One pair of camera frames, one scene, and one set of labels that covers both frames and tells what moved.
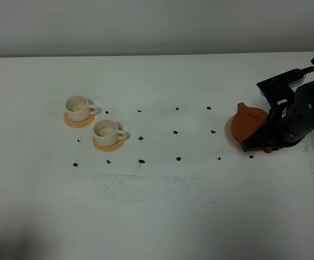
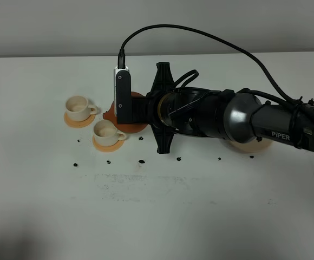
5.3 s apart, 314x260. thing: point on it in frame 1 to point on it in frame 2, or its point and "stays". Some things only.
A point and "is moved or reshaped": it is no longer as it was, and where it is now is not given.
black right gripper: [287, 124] to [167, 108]
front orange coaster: [116, 146] stays
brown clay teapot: [246, 121] is moved or reshaped
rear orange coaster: [78, 124] stays
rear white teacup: [77, 109] stays
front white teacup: [105, 132] stays
